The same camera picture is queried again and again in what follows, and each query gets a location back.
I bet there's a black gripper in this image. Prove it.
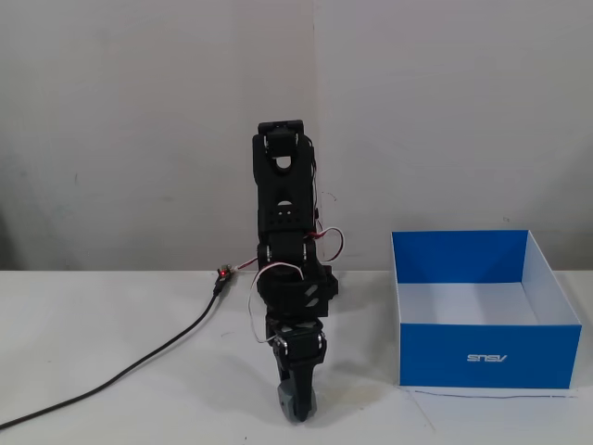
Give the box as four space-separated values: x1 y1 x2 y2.
265 318 328 425

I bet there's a white servo wire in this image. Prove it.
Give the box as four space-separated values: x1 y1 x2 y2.
247 261 306 345

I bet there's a thick black power cable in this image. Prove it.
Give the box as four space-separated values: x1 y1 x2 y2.
0 280 224 430

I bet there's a red servo wire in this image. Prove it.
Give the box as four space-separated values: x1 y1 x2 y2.
303 225 347 266

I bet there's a blue ASUS cardboard box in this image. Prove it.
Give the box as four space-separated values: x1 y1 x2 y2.
390 228 583 389

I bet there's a white translucent tape strip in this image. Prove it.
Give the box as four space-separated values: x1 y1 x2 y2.
319 385 382 405

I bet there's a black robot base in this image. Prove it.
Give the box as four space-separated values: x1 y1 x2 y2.
319 264 343 307

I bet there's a gray 3D-printed block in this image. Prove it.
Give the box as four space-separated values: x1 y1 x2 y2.
276 380 320 421

